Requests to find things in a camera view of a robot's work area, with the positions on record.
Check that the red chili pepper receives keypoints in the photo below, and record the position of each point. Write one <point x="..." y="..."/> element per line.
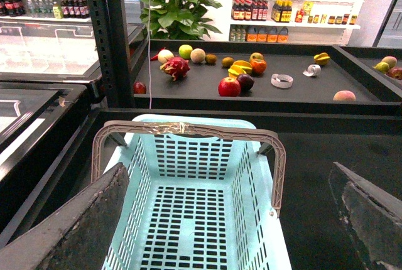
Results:
<point x="155" y="57"/>

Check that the beige cantaloupe melon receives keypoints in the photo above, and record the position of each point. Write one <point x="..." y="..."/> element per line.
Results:
<point x="197" y="55"/>

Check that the red apple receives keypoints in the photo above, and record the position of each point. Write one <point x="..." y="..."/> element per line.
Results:
<point x="229" y="87"/>
<point x="139" y="88"/>

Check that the red green mango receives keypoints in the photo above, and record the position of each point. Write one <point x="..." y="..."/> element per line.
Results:
<point x="256" y="56"/>

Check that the pink dragon fruit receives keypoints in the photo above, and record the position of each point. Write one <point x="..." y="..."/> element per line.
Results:
<point x="177" y="67"/>

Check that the yellow starfruit centre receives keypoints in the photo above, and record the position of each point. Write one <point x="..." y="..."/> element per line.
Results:
<point x="240" y="67"/>

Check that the light blue plastic basket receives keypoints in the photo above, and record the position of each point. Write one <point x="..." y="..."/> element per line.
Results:
<point x="196" y="202"/>

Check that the peach at tray edge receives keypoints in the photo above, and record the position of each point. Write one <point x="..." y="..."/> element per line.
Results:
<point x="344" y="95"/>

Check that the yellow starfruit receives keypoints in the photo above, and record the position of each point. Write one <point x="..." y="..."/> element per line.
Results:
<point x="321" y="59"/>
<point x="240" y="67"/>

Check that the peach right tray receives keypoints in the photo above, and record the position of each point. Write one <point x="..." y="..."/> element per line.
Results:
<point x="390" y="60"/>

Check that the dark purple plum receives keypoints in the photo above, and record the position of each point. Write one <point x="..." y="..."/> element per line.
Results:
<point x="246" y="82"/>

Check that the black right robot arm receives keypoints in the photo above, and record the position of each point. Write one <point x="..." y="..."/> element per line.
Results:
<point x="370" y="216"/>

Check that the brown kiwi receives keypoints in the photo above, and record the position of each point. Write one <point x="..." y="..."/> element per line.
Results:
<point x="227" y="62"/>
<point x="210" y="59"/>

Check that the brown kiwi right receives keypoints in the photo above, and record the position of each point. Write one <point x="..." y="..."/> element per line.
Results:
<point x="227" y="62"/>

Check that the black metal shelf post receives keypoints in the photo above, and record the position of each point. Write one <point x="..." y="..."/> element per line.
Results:
<point x="111" y="36"/>

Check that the green apple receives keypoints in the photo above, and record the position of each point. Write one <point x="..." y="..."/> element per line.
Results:
<point x="184" y="51"/>

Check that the black fruit display tray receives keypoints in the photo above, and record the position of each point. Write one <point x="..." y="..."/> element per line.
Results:
<point x="281" y="88"/>

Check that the red fruit right tray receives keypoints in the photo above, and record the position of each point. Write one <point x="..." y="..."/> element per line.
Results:
<point x="395" y="73"/>

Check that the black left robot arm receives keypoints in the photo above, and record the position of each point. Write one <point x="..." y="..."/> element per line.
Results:
<point x="78" y="234"/>

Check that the white round fruit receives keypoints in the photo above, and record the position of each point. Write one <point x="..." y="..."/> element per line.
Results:
<point x="164" y="55"/>

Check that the yellow starfruit right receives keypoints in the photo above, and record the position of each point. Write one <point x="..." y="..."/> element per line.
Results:
<point x="321" y="59"/>

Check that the red apple at left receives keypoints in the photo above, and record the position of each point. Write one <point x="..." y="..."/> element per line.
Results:
<point x="139" y="88"/>

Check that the orange persimmon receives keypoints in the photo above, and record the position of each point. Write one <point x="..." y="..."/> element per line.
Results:
<point x="258" y="66"/>

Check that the brown kiwi left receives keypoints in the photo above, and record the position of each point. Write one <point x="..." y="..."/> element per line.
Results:
<point x="210" y="59"/>

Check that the green potted plant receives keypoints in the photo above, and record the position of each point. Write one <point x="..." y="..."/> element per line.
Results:
<point x="178" y="19"/>

